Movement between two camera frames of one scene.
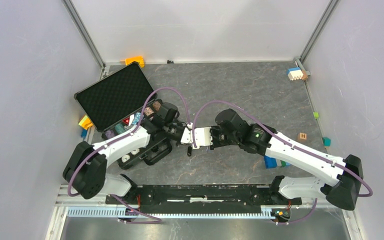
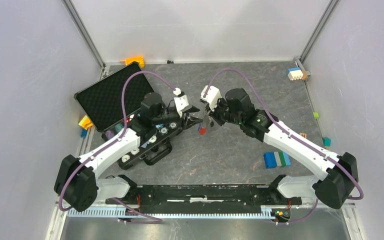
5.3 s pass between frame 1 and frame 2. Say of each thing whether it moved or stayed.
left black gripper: moved
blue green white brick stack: stayed
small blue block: stayed
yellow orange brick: stayed
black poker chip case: stayed
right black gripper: moved
